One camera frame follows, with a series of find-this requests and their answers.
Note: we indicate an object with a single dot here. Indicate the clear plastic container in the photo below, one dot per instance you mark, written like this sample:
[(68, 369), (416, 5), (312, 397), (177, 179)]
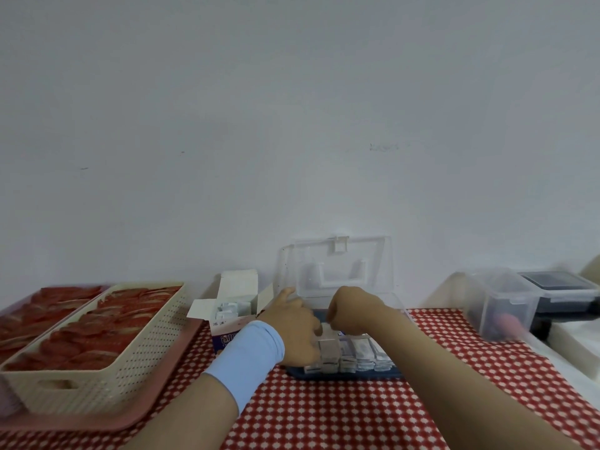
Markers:
[(497, 299)]

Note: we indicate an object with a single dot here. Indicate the person's right hand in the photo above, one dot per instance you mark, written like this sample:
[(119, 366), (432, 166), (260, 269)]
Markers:
[(358, 311)]

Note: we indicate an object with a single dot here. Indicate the person's left hand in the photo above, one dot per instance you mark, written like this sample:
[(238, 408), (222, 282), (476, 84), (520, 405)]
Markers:
[(293, 332)]

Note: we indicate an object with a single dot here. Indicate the black flat object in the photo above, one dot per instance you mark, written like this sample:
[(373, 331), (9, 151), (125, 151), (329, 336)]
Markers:
[(562, 282)]

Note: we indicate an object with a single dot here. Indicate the person's left forearm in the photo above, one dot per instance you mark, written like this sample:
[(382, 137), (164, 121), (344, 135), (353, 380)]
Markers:
[(183, 417)]

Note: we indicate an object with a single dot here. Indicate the light blue wristband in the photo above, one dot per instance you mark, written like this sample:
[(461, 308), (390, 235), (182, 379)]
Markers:
[(246, 363)]

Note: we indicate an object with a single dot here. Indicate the beige round object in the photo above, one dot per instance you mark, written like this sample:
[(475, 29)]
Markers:
[(593, 269)]

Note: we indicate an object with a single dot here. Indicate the row of bandage stacks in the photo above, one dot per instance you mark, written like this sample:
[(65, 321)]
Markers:
[(365, 356)]

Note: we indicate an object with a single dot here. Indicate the pink plastic tray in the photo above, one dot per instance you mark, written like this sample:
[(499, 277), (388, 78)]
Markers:
[(154, 384)]

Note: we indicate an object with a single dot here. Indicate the pile of red packets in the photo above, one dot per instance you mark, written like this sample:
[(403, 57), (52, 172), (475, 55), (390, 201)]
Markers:
[(37, 309), (98, 332)]

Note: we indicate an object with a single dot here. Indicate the person's right forearm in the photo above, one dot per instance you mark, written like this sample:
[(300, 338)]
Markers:
[(468, 388)]

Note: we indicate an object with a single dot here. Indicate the clear storage box blue base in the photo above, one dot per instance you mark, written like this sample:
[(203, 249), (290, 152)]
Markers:
[(342, 262)]

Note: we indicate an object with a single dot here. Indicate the pink perforated plastic basket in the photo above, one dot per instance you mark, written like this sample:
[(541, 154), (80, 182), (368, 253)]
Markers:
[(5, 400)]

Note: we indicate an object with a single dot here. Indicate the cream perforated plastic basket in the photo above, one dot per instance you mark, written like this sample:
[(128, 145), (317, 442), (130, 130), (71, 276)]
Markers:
[(117, 379)]

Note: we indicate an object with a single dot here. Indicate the red white checked tablecloth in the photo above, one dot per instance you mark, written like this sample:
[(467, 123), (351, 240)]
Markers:
[(337, 417)]

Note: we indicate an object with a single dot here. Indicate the blue white cardboard box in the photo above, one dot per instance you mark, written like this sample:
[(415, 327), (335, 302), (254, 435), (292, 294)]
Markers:
[(239, 283)]

